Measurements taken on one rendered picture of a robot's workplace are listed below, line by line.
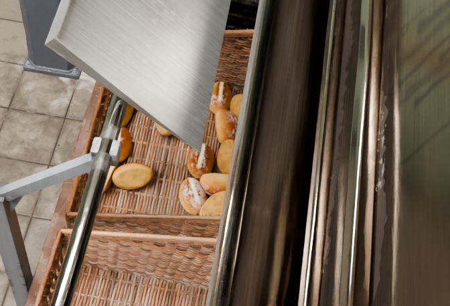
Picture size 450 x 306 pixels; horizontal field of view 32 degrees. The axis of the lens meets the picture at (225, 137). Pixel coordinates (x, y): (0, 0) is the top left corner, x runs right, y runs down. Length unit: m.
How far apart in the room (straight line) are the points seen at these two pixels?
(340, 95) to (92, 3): 0.55
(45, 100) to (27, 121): 0.11
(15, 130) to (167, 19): 1.36
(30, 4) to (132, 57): 1.30
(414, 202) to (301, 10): 0.67
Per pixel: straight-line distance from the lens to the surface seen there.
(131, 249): 1.76
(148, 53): 1.48
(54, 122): 2.83
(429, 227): 0.59
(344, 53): 1.11
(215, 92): 2.09
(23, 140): 2.80
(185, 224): 1.73
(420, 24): 0.73
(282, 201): 1.03
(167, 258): 1.76
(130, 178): 1.94
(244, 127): 1.05
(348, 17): 1.15
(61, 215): 1.96
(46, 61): 2.92
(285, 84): 1.14
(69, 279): 1.23
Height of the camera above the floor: 2.28
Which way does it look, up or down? 55 degrees down
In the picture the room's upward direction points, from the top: 9 degrees clockwise
